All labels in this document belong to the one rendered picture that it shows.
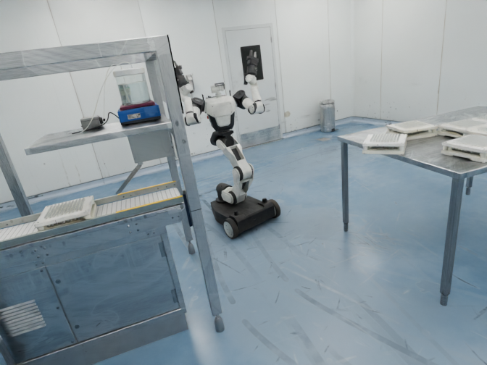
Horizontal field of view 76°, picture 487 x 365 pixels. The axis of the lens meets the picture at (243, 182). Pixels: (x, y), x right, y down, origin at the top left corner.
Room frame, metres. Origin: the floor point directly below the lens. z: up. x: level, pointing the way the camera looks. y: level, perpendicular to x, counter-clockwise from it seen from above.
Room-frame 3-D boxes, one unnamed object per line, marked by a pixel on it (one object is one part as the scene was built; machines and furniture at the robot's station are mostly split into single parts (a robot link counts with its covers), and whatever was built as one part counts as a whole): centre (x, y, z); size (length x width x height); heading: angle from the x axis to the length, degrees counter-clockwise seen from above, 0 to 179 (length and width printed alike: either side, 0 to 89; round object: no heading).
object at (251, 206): (2.98, 0.10, 0.19); 0.64 x 0.52 x 0.33; 33
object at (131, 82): (1.69, 0.49, 1.51); 0.15 x 0.15 x 0.19
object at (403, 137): (2.00, -0.97, 0.94); 0.25 x 0.24 x 0.02; 148
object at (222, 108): (3.06, 0.13, 1.14); 0.34 x 0.30 x 0.36; 101
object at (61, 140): (1.59, 0.65, 1.31); 0.62 x 0.38 x 0.04; 106
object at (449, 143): (1.68, -1.35, 0.94); 0.25 x 0.24 x 0.02; 19
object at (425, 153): (2.16, -1.68, 0.86); 1.50 x 1.10 x 0.04; 104
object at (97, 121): (1.64, 0.71, 1.36); 0.12 x 0.07 x 0.06; 106
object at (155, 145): (1.78, 0.49, 1.20); 0.22 x 0.11 x 0.20; 106
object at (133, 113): (1.69, 0.49, 1.37); 0.21 x 0.20 x 0.09; 16
